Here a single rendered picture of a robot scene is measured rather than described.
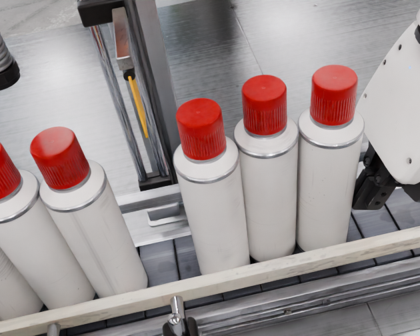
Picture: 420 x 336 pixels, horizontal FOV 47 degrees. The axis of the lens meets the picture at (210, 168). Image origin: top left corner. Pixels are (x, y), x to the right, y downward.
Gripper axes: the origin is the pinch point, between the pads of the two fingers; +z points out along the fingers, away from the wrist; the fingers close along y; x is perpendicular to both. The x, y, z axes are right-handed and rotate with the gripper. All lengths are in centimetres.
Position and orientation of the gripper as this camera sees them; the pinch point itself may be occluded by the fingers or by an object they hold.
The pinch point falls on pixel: (371, 190)
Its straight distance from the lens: 47.6
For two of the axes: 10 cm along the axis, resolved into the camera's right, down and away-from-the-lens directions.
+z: -2.2, 7.1, 6.7
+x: 9.6, 0.3, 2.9
